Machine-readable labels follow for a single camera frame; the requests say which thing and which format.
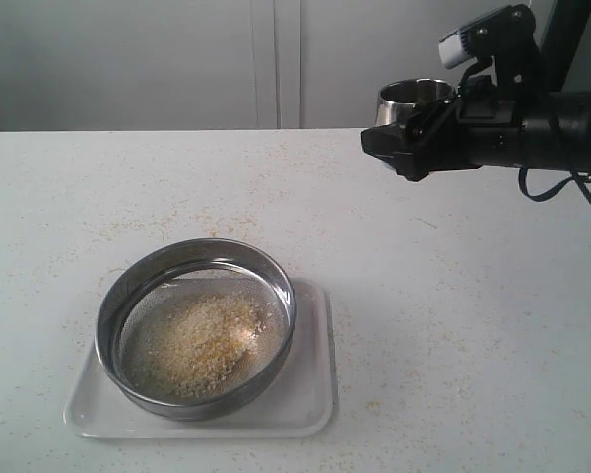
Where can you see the white cabinet doors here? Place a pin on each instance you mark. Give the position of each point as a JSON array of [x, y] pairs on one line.
[[160, 65]]

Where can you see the pale coarse grains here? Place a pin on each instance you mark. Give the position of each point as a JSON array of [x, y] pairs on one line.
[[190, 351]]

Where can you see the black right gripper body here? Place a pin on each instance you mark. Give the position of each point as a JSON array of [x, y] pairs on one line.
[[512, 132]]

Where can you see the small stainless steel cup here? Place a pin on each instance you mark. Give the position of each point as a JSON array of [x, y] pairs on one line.
[[396, 102]]

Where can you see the round steel mesh sieve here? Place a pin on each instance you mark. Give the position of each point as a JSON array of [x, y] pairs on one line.
[[182, 273]]

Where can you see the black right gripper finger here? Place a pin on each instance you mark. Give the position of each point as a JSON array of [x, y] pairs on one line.
[[428, 141], [473, 93]]

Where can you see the white rectangular plastic tray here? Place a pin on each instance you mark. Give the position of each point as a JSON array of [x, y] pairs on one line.
[[299, 402]]

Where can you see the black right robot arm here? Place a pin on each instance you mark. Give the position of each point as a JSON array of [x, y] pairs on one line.
[[568, 113]]

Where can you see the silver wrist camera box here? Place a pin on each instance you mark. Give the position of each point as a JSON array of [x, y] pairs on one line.
[[465, 43]]

